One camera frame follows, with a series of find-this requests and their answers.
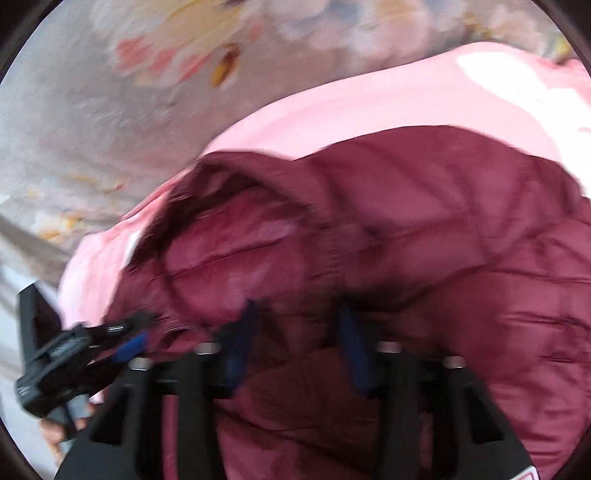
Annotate maroon puffer jacket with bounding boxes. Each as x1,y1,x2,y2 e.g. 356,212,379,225
104,124,591,480

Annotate white bed sheet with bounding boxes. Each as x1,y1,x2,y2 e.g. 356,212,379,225
0,217,65,467

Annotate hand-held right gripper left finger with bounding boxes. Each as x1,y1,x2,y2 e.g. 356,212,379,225
55,300,259,480

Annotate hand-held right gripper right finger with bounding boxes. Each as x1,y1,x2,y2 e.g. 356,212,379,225
337,302,532,480

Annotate pink printed blanket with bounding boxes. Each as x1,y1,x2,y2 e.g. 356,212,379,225
58,41,591,406

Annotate grey floral bed sheet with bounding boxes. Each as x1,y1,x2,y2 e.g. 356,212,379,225
0,0,578,287

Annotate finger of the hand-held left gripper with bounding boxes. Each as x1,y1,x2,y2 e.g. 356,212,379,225
90,311,158,350
84,331,151,384

